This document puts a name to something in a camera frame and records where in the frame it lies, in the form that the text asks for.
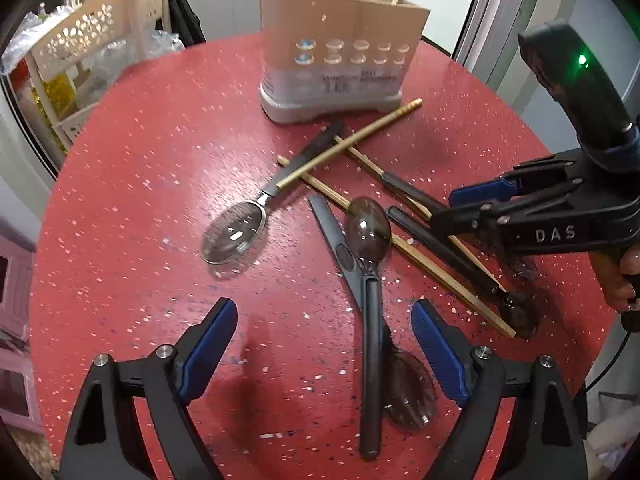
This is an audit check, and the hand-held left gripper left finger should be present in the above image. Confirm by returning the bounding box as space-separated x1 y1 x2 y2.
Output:
59 297 238 480

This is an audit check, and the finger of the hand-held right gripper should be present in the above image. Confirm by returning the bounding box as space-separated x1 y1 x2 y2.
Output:
448 157 586 208
429 182 583 257

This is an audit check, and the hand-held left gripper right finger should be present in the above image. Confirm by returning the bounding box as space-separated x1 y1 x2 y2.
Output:
411 299 588 480

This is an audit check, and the dark spoon with black handle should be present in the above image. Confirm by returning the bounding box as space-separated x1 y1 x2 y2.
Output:
380 171 541 282
386 205 542 339

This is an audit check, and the dark spoon with slotted handle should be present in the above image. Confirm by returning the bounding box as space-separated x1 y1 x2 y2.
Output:
346 196 392 462

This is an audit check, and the steel spoon with black handle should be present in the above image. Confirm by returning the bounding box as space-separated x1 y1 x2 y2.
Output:
201 120 346 266

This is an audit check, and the golden ridged chopstick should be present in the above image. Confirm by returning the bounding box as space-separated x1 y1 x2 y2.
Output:
276 99 424 190

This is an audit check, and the beige utensil holder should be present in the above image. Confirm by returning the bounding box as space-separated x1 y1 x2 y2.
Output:
257 0 431 125

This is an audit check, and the person's right hand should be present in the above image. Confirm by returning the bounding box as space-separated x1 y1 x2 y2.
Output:
590 252 640 333

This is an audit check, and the pink plastic stool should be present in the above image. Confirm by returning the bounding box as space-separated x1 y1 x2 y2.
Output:
0 220 46 436

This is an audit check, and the clear plastic bag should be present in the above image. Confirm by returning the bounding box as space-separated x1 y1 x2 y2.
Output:
147 30 187 58

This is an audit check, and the dark cloth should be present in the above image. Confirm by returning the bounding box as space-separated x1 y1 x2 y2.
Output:
167 0 207 48

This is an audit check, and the beige plastic rack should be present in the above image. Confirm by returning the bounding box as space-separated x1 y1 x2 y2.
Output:
0 0 171 161

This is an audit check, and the black cable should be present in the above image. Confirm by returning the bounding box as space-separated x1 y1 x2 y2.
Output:
582 330 633 393

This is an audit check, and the grey door frame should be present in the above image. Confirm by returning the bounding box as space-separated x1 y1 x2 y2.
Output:
452 0 546 96

